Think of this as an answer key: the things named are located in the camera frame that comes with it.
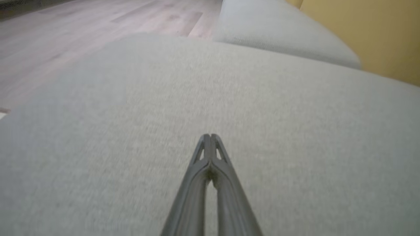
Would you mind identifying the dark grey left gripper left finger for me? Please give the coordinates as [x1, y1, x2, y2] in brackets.
[161, 134, 211, 236]

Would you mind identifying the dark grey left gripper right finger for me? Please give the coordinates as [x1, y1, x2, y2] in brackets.
[210, 133, 263, 236]

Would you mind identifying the grey fabric sofa seat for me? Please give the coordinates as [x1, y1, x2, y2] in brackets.
[0, 33, 420, 236]

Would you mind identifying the grey fabric sofa cushion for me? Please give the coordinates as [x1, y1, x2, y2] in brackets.
[213, 0, 361, 70]

